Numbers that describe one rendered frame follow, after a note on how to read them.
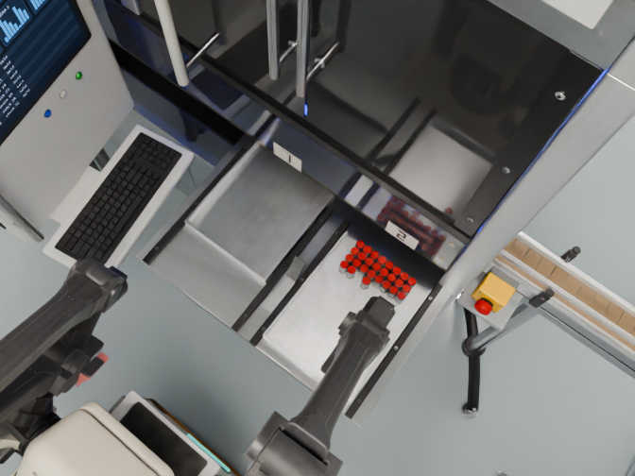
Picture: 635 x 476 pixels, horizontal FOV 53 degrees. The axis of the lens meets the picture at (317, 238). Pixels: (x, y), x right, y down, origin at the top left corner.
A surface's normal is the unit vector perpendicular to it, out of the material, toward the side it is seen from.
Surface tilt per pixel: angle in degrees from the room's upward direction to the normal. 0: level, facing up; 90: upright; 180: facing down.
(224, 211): 0
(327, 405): 47
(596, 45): 90
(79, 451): 42
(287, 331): 0
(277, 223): 0
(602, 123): 90
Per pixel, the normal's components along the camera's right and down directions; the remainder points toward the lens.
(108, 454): 0.45, -0.74
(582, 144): -0.59, 0.75
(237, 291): 0.04, -0.34
